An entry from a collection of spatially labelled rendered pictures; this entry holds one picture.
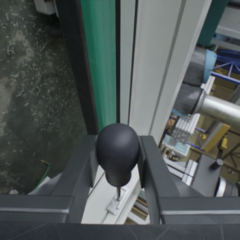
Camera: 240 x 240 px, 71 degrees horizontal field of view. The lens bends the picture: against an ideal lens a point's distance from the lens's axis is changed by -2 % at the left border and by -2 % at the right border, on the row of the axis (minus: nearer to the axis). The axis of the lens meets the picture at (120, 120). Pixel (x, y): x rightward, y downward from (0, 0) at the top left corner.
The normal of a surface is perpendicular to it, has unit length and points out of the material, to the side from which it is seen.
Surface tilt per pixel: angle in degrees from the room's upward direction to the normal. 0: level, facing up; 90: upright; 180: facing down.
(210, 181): 90
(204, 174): 90
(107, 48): 0
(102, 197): 90
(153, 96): 90
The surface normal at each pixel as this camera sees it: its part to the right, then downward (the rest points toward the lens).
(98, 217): 0.00, -0.60
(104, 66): 0.86, 0.41
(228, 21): -0.51, 0.63
